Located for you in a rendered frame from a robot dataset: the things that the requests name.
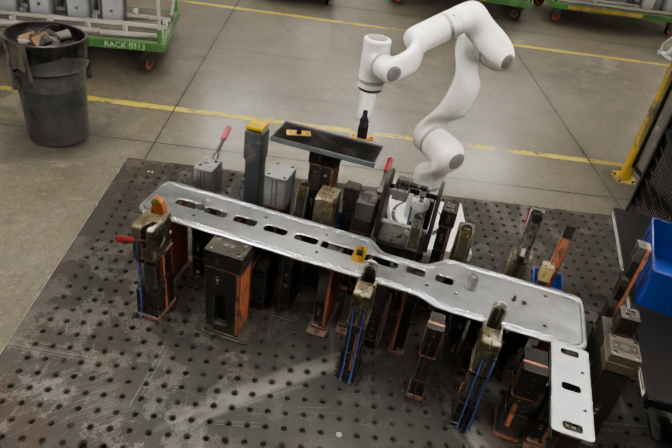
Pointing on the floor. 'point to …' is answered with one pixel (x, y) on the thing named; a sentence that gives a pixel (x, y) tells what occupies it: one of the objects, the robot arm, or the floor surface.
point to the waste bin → (50, 79)
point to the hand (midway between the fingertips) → (362, 130)
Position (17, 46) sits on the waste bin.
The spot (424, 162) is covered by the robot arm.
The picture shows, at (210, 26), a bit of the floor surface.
